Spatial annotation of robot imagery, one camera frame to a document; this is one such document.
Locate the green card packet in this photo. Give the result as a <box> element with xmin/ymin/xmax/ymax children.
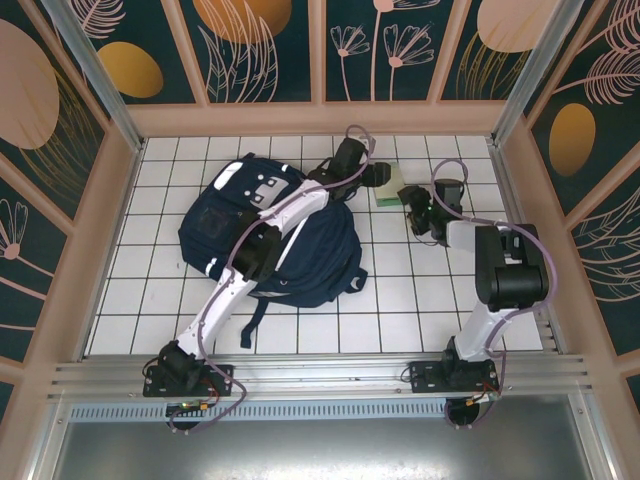
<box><xmin>372</xmin><ymin>160</ymin><xmax>407</xmax><ymax>207</ymax></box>

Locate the navy blue backpack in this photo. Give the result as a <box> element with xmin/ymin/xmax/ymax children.
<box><xmin>178</xmin><ymin>153</ymin><xmax>369</xmax><ymax>350</ymax></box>

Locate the grey metal sheet panel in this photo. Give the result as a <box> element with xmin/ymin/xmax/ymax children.
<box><xmin>29</xmin><ymin>419</ymin><xmax>616</xmax><ymax>480</ymax></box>

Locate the aluminium side rail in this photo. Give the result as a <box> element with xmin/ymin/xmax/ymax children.
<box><xmin>487</xmin><ymin>139</ymin><xmax>569</xmax><ymax>357</ymax></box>

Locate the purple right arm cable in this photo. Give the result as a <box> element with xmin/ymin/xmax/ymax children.
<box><xmin>430</xmin><ymin>158</ymin><xmax>557</xmax><ymax>431</ymax></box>

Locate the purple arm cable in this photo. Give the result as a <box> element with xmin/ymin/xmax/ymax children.
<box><xmin>430</xmin><ymin>158</ymin><xmax>557</xmax><ymax>431</ymax></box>
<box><xmin>169</xmin><ymin>123</ymin><xmax>376</xmax><ymax>434</ymax></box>

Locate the aluminium frame post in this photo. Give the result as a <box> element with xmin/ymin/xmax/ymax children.
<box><xmin>489</xmin><ymin>0</ymin><xmax>599</xmax><ymax>146</ymax></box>
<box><xmin>39</xmin><ymin>0</ymin><xmax>146</xmax><ymax>154</ymax></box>

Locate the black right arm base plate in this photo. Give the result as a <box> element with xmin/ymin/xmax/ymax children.
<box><xmin>408</xmin><ymin>359</ymin><xmax>501</xmax><ymax>396</ymax></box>

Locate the aluminium mounting rail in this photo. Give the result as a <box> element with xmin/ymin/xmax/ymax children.
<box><xmin>47</xmin><ymin>352</ymin><xmax>594</xmax><ymax>401</ymax></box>

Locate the slotted grey cable duct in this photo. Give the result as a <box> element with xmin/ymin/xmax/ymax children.
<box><xmin>67</xmin><ymin>403</ymin><xmax>591</xmax><ymax>422</ymax></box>

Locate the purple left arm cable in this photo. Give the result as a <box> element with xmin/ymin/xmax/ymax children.
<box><xmin>169</xmin><ymin>123</ymin><xmax>376</xmax><ymax>434</ymax></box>

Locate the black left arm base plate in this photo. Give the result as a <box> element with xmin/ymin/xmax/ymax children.
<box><xmin>143</xmin><ymin>363</ymin><xmax>235</xmax><ymax>399</ymax></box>

